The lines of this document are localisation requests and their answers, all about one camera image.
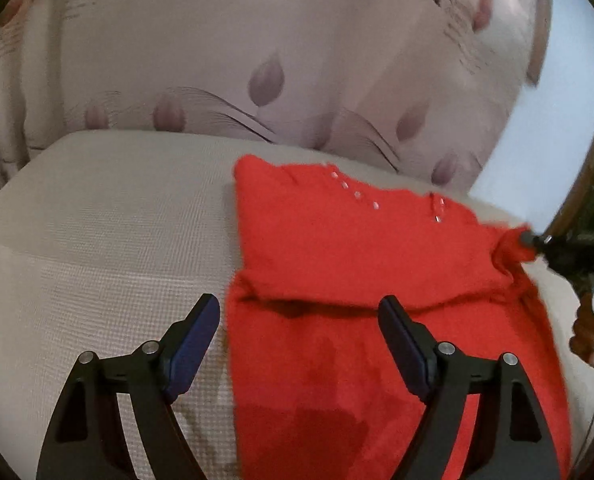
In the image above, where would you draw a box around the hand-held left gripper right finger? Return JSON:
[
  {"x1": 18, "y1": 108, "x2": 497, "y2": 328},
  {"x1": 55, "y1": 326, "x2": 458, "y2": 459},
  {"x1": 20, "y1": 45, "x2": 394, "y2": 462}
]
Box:
[{"x1": 378, "y1": 295, "x2": 560, "y2": 480}]

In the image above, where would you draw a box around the brown wooden strip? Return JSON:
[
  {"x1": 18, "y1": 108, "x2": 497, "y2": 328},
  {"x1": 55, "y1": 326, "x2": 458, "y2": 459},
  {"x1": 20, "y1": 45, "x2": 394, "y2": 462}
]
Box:
[{"x1": 524, "y1": 0, "x2": 554, "y2": 87}]

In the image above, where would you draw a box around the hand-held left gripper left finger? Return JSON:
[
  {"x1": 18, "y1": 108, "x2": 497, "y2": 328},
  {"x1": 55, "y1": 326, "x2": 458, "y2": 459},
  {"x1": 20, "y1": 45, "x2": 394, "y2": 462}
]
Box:
[{"x1": 36, "y1": 294, "x2": 221, "y2": 480}]

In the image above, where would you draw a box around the brown wooden door frame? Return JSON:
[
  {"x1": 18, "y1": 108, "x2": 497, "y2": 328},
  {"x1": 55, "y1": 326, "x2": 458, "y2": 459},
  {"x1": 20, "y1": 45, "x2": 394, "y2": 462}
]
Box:
[{"x1": 547, "y1": 125, "x2": 594, "y2": 241}]

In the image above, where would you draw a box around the red knit sweater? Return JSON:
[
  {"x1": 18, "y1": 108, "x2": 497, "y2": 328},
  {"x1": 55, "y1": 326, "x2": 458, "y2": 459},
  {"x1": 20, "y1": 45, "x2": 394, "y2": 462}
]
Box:
[{"x1": 224, "y1": 155, "x2": 575, "y2": 480}]

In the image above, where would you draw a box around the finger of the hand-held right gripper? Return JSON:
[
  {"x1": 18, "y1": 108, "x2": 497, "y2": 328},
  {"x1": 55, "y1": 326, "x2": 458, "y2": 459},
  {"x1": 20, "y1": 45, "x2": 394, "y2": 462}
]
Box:
[{"x1": 520, "y1": 229, "x2": 553, "y2": 252}]

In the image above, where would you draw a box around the pink leaf-print curtain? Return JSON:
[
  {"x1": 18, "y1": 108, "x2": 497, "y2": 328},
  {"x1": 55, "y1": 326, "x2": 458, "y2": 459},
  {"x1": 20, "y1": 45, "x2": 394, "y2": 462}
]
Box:
[{"x1": 0, "y1": 0, "x2": 543, "y2": 196}]

